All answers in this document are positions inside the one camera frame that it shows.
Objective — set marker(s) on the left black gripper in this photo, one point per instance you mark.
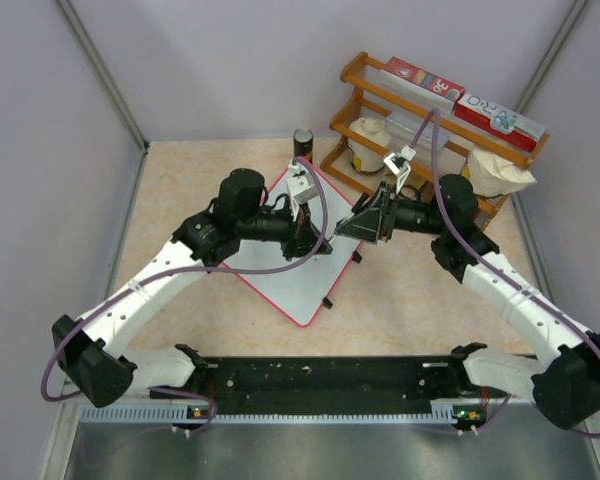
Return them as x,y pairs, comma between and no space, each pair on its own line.
306,237

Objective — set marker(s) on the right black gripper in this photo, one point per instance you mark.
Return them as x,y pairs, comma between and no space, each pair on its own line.
373,224

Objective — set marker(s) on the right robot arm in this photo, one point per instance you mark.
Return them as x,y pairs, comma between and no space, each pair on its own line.
562,377

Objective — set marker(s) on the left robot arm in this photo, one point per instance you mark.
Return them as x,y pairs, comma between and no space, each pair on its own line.
93,350

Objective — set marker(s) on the black whiteboard clip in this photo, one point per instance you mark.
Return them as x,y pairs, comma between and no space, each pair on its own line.
326,303

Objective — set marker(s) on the clear plastic box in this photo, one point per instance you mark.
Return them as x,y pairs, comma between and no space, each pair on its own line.
403,128

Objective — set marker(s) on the black drink can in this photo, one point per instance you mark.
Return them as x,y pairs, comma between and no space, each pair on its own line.
303,142

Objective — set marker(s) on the cream cloth bag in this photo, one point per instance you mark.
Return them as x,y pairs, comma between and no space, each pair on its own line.
491,175

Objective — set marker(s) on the red box with 3D print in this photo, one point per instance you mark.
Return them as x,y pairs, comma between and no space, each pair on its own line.
421,86

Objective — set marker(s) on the red white foil box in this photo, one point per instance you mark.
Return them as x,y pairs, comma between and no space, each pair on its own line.
507,125

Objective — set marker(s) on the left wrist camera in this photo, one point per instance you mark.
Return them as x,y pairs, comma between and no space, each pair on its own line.
301,186

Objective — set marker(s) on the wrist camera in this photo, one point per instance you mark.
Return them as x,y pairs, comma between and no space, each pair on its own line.
399,164
301,186

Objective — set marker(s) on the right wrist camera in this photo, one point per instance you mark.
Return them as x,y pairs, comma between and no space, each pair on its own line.
399,164

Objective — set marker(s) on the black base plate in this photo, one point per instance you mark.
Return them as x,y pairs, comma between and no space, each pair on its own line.
332,385

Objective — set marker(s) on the grey cable duct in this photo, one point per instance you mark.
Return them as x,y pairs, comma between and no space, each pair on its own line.
183,413

